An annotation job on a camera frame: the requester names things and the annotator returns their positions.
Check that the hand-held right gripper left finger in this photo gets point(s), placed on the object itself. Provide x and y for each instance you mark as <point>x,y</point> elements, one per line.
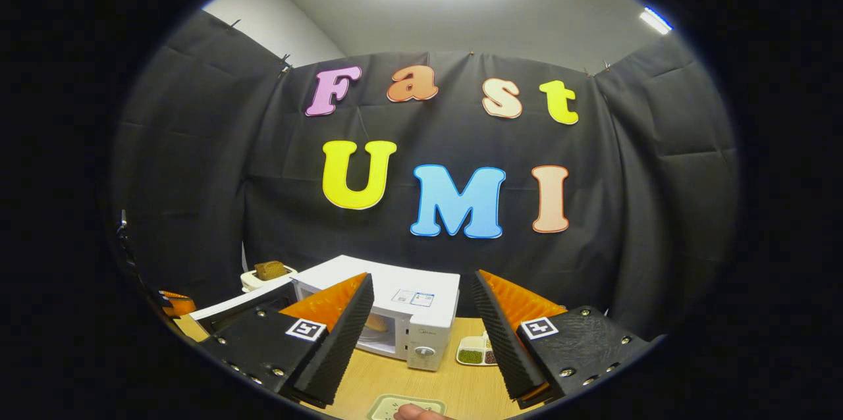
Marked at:
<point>339,354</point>

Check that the black binder clip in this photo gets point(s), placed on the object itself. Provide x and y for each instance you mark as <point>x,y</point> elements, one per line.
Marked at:
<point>284,64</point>

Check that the pale green square plate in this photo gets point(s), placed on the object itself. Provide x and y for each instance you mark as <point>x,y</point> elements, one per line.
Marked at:
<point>382,407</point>

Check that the pink food slice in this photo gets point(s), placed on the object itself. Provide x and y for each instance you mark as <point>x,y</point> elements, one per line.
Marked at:
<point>378,322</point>

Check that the white microwave oven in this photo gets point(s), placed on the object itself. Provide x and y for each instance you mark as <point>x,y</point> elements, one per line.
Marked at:
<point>369,275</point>

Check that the white toaster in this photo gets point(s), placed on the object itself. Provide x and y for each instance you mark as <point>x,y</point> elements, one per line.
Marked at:
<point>253,283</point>

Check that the small ceiling light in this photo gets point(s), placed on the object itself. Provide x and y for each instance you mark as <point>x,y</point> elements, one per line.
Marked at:
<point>656,20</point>

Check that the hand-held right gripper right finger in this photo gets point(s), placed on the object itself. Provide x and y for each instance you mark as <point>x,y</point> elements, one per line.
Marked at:
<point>507,347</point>

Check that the black backdrop cloth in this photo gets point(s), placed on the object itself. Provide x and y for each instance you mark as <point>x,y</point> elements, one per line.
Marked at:
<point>197,163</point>

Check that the white divided bean dish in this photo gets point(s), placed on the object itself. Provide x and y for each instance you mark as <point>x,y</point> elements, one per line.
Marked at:
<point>471,354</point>

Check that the brown bread slice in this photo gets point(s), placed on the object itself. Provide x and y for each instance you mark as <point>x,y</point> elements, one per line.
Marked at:
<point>271,270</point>

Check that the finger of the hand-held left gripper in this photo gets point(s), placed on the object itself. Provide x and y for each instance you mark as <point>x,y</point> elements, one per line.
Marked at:
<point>178,305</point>

